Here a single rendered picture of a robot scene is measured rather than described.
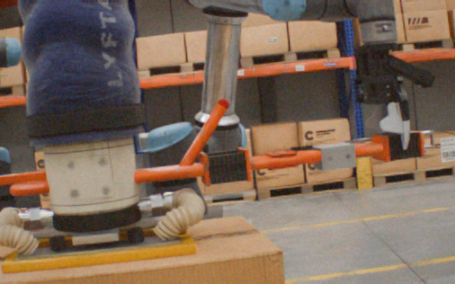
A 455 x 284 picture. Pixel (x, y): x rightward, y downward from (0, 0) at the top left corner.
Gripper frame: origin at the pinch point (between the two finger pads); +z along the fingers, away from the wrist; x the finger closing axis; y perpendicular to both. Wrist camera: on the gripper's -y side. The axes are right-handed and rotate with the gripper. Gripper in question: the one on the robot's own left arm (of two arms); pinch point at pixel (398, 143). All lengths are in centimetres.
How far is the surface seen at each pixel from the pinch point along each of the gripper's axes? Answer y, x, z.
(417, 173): -293, -657, 112
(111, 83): 55, 9, -17
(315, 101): -209, -807, 15
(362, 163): -221, -659, 90
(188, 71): -27, -698, -38
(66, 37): 62, 9, -26
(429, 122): -372, -782, 61
